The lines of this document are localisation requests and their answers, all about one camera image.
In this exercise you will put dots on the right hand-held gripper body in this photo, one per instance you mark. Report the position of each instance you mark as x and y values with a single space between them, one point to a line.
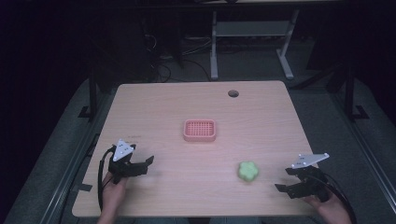
311 182

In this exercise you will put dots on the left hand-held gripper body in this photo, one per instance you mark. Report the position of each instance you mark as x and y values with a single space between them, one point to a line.
121 166

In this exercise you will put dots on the green flower-shaped soap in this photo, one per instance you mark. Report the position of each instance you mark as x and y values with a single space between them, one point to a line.
248 170

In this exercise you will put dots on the pink soap dish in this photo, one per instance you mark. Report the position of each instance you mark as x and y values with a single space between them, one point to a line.
199 130

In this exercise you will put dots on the person's left hand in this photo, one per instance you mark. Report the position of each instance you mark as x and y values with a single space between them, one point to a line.
114 192

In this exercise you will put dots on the person's right hand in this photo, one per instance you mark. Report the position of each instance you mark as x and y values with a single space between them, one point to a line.
330 209

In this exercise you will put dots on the grey tape strip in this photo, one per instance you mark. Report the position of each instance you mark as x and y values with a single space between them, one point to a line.
82 187

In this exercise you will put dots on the black metal stand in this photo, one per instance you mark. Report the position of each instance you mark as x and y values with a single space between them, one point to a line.
92 93
351 93

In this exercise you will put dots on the white metal desk frame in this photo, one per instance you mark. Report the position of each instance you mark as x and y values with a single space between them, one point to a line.
252 37

